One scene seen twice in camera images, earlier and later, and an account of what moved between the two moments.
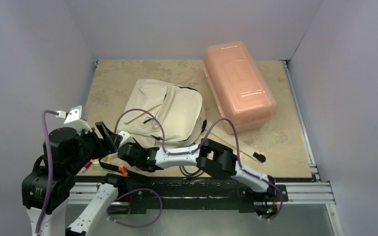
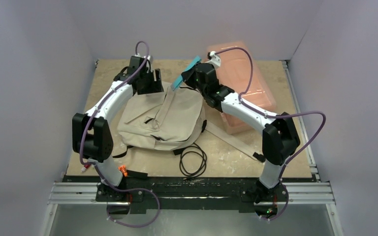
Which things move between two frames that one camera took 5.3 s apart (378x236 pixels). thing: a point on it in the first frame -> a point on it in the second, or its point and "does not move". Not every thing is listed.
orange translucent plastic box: x=241 y=90 does not move
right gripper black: x=123 y=151 -> x=188 y=75
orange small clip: x=122 y=168 does not move
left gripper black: x=109 y=144 -> x=155 y=86
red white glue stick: x=87 y=165 does not move
